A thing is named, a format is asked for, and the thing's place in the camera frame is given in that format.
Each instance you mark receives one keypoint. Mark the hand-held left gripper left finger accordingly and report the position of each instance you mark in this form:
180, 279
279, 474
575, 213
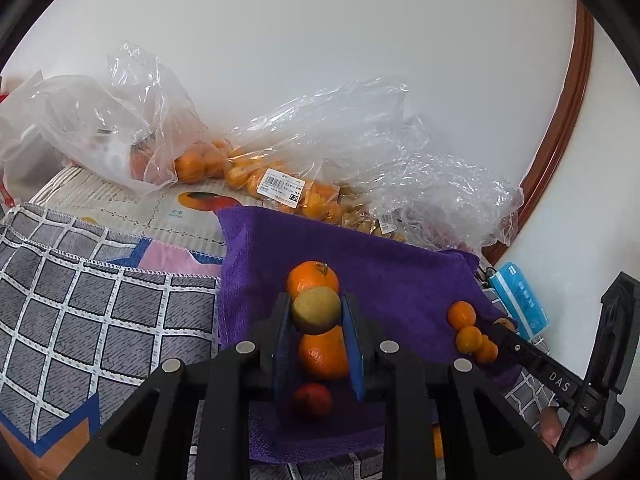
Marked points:
282, 355

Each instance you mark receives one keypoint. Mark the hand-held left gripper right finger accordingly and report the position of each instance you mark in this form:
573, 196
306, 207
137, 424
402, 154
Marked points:
352, 355

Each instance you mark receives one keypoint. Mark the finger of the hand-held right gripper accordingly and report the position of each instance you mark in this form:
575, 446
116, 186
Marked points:
540, 365

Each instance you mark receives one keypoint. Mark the large tangerine with green stem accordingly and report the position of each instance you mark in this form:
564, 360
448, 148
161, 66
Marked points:
322, 355

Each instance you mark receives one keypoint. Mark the small orange kumquat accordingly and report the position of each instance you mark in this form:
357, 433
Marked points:
438, 440
486, 351
502, 324
461, 314

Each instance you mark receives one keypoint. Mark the yellow-green round fruit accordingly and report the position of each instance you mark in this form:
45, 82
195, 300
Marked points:
316, 310

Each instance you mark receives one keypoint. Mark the oval orange kumquat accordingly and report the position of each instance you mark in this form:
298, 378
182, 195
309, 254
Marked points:
469, 338

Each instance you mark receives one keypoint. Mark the person's right hand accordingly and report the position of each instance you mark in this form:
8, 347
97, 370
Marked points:
552, 425

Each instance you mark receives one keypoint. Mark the small red fruit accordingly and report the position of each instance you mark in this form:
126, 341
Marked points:
312, 400

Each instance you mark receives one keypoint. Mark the blue tissue packet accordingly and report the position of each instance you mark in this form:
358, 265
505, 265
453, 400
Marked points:
520, 295

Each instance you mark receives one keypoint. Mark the round orange tangerine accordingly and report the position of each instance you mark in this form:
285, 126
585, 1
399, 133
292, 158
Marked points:
310, 275

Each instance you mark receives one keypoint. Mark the purple towel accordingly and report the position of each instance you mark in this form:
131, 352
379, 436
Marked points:
410, 280

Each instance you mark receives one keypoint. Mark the heap of kumquats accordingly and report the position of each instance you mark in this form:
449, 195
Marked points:
315, 200

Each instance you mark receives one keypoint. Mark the crinkly clear plastic bag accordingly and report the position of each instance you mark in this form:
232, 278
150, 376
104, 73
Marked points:
450, 195

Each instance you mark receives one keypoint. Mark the heap of tangerines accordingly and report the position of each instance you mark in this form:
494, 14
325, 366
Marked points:
192, 165

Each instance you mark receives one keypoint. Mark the white fruit print cardboard box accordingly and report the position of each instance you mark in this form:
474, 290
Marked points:
125, 210

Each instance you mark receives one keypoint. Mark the grey checkered blanket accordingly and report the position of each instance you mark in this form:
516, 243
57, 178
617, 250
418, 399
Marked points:
75, 300

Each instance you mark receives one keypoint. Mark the clear plastic bag with label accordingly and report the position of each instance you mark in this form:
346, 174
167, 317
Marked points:
325, 125

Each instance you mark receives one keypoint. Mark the white plastic bag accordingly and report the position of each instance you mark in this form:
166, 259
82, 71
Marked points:
20, 150

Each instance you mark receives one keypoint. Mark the brown wooden frame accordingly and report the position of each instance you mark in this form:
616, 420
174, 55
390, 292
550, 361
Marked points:
575, 90

